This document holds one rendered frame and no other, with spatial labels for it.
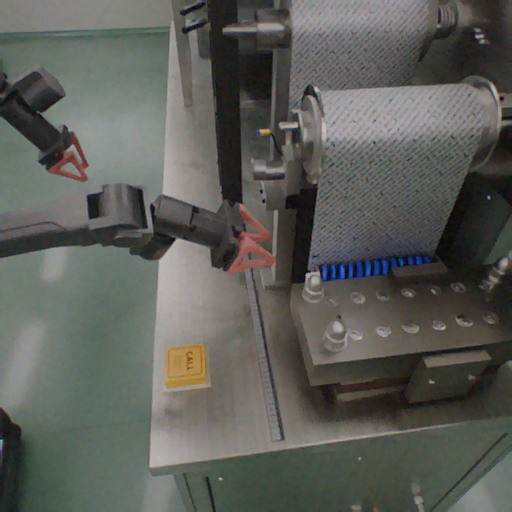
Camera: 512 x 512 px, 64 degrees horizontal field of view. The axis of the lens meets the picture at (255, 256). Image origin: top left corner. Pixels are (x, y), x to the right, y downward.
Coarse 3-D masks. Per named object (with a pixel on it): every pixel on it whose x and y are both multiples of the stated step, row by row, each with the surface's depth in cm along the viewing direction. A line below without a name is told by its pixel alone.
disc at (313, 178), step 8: (312, 88) 58; (304, 96) 63; (312, 96) 59; (320, 96) 56; (320, 104) 56; (320, 112) 56; (320, 120) 56; (320, 128) 56; (320, 136) 57; (320, 144) 57; (320, 152) 57; (320, 160) 58; (320, 168) 58; (312, 176) 63; (320, 176) 60; (312, 184) 64
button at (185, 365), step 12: (168, 348) 73; (180, 348) 73; (192, 348) 73; (204, 348) 73; (168, 360) 71; (180, 360) 71; (192, 360) 71; (204, 360) 71; (168, 372) 70; (180, 372) 70; (192, 372) 70; (204, 372) 70; (168, 384) 69; (180, 384) 69; (192, 384) 70
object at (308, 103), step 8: (480, 96) 60; (304, 104) 62; (312, 104) 58; (312, 112) 58; (488, 112) 59; (312, 120) 58; (488, 120) 59; (488, 128) 60; (480, 144) 61; (312, 152) 60; (312, 160) 61; (304, 168) 66; (312, 168) 61
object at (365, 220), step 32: (320, 192) 62; (352, 192) 63; (384, 192) 64; (416, 192) 65; (448, 192) 66; (320, 224) 67; (352, 224) 68; (384, 224) 69; (416, 224) 70; (320, 256) 72; (352, 256) 73; (384, 256) 74
